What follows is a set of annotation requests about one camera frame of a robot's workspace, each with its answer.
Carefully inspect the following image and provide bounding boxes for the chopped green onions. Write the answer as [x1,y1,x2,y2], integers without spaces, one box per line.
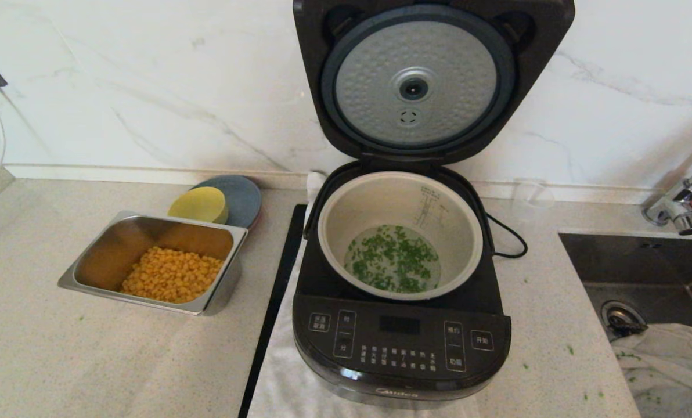
[345,225,441,294]

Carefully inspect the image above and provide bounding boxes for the crumpled white dish cloth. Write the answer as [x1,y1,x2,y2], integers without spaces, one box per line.
[610,322,692,418]

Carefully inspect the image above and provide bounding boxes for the rectangular stainless steel tray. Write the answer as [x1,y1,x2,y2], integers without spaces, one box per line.
[57,210,249,316]

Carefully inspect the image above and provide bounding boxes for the clear glass cup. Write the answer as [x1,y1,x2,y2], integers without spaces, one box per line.
[511,179,556,221]

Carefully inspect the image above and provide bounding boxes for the stainless steel sink basin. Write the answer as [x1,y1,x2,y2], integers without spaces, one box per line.
[557,232,692,355]

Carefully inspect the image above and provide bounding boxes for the long black flat strip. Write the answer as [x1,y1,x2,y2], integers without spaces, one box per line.
[239,204,309,418]

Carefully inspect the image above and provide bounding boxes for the black rice cooker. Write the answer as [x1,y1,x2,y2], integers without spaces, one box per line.
[293,161,513,410]

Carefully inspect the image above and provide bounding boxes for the small yellow bowl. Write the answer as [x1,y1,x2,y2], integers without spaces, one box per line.
[168,186,230,225]

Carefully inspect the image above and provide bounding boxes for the round metal sink drain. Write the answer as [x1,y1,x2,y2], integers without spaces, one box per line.
[600,300,648,337]

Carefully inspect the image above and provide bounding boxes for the grey inner cooking pot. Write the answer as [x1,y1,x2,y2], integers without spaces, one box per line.
[317,171,485,301]

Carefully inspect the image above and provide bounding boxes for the white towel under cooker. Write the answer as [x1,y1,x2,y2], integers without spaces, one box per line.
[246,171,481,418]

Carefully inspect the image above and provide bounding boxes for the grey-blue round plate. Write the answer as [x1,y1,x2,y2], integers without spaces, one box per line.
[190,175,262,230]

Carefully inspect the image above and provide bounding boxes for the yellow corn kernels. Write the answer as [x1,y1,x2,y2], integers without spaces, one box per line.
[121,246,226,304]

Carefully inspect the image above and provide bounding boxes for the black power cable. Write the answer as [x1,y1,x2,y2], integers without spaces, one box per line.
[486,212,528,260]

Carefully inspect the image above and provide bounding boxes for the chrome kitchen faucet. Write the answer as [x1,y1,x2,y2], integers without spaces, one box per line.
[640,152,692,236]

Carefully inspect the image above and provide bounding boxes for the black rice cooker lid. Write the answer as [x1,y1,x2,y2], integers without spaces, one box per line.
[292,0,576,167]

